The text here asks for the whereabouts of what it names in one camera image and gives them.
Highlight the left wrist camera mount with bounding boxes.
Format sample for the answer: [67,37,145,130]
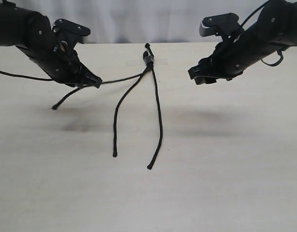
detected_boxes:
[52,19,91,47]

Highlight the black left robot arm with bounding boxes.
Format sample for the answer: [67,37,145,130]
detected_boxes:
[0,2,102,88]

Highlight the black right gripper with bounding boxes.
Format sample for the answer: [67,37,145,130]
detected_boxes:
[188,31,267,85]

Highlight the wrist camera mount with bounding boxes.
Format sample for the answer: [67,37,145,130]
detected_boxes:
[199,13,244,39]
[52,19,91,47]

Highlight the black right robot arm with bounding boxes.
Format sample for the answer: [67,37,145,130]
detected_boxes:
[188,0,297,85]

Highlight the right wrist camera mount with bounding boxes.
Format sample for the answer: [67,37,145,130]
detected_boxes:
[199,13,244,39]

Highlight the white curtain backdrop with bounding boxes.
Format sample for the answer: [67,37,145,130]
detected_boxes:
[15,0,263,44]

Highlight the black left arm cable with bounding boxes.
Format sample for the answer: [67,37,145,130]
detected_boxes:
[0,68,55,82]

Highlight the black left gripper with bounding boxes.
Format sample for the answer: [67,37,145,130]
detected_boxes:
[16,36,102,88]

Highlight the clear adhesive tape strip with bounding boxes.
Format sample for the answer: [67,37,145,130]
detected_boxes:
[125,59,169,67]

